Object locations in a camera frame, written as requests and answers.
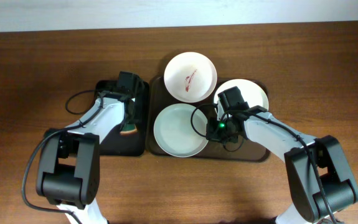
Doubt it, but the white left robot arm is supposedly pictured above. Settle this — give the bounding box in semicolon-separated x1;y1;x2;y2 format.
35;72;149;223

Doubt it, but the brown serving tray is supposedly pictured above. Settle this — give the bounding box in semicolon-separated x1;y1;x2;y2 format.
145;77;270;162

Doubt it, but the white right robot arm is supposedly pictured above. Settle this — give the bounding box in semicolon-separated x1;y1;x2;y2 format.
206;86;358;223

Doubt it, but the black small tray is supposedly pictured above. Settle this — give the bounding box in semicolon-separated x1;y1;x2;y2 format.
96;80;149;156

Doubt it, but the orange green sponge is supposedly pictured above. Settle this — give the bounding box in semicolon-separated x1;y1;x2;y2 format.
120;124;138;136

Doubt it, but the pale green plate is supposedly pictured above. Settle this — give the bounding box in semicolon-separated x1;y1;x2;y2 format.
153;103;208;157

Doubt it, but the cream plate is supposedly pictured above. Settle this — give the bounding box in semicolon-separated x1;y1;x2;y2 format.
213;79;269;110

